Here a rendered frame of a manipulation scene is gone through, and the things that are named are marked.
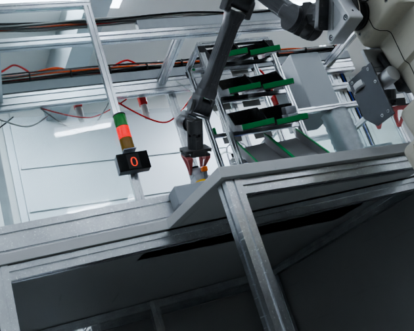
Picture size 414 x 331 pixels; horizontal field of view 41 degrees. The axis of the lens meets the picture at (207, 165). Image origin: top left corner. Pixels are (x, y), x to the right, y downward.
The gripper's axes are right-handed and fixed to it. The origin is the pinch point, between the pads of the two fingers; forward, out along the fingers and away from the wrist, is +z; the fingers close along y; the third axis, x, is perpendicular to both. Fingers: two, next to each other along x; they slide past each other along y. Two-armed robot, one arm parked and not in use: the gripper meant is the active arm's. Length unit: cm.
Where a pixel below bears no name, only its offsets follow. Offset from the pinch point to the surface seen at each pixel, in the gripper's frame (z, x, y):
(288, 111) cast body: -17.5, -2.9, -41.0
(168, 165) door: 122, -375, -127
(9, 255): 2, 35, 69
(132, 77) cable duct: -14, -144, -22
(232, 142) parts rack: -6.3, -8.6, -19.5
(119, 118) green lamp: -16.9, -26.9, 19.8
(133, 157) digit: -4.0, -15.5, 18.8
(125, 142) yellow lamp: -9.1, -20.3, 19.8
